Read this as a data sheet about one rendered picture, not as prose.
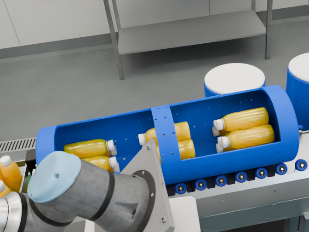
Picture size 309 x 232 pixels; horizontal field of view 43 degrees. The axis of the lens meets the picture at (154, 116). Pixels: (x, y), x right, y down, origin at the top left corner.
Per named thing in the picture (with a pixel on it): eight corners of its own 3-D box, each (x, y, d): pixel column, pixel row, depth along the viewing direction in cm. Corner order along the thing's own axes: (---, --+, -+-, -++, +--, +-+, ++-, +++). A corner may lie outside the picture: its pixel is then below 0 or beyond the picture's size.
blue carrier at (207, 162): (297, 176, 139) (303, 112, 123) (55, 223, 137) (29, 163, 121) (268, 130, 163) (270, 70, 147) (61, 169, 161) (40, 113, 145)
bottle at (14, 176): (18, 183, 164) (4, 154, 154) (31, 186, 162) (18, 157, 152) (8, 195, 159) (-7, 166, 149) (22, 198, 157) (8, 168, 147)
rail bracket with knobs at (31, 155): (48, 178, 164) (40, 160, 158) (31, 182, 164) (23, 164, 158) (50, 163, 172) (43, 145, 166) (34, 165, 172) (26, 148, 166)
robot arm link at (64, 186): (111, 197, 80) (52, 172, 74) (77, 234, 85) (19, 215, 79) (108, 158, 90) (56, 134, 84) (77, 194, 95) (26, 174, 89)
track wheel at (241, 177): (246, 169, 141) (245, 169, 143) (234, 171, 141) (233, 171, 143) (248, 182, 141) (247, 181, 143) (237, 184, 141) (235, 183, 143)
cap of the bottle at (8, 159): (5, 158, 153) (3, 154, 152) (13, 159, 152) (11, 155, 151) (-1, 165, 150) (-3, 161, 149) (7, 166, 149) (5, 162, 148)
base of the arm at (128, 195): (151, 221, 82) (112, 205, 78) (111, 251, 90) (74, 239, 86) (149, 166, 93) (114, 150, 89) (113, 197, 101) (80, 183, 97)
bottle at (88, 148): (67, 165, 145) (111, 157, 145) (62, 154, 140) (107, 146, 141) (68, 152, 150) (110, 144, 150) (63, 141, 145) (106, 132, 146)
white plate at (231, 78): (277, 79, 176) (277, 82, 177) (241, 57, 197) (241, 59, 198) (226, 101, 168) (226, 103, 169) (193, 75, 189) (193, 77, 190)
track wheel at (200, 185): (206, 177, 141) (205, 176, 143) (193, 179, 141) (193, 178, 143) (208, 189, 140) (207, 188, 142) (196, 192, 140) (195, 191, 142)
